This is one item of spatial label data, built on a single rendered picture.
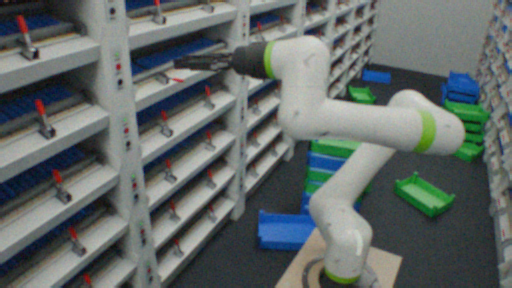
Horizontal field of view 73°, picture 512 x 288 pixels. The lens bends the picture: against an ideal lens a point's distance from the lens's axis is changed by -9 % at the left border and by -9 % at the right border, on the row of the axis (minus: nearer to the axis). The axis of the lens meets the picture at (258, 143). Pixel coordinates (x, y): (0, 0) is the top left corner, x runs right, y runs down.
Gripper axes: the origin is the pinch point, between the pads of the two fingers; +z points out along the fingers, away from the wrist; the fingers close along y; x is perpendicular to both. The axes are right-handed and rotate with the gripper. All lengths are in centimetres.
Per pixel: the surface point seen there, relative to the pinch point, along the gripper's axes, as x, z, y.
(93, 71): -2.6, 17.2, 18.4
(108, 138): 16.8, 18.6, 18.4
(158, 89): 8.8, 15.7, -2.4
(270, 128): 62, 31, -100
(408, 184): 107, -44, -134
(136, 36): -8.9, 12.2, 5.4
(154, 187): 44, 26, 0
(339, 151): 60, -18, -75
